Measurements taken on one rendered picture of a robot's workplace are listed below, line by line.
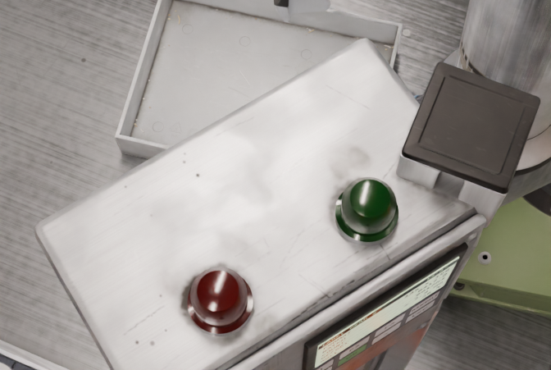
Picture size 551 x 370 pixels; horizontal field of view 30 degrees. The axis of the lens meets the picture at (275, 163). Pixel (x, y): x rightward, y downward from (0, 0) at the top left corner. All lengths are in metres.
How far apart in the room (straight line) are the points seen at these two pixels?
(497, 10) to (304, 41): 0.56
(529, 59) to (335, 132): 0.26
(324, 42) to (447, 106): 0.76
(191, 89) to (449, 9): 0.32
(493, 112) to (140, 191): 0.15
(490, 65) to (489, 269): 0.38
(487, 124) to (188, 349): 0.15
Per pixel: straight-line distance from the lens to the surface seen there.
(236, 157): 0.44
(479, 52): 0.70
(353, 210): 0.41
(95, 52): 1.21
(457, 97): 0.43
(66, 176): 1.15
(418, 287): 0.45
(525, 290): 1.04
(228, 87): 1.16
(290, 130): 0.44
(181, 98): 1.16
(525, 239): 1.05
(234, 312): 0.40
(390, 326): 0.52
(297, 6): 1.13
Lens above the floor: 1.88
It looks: 68 degrees down
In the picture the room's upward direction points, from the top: 1 degrees counter-clockwise
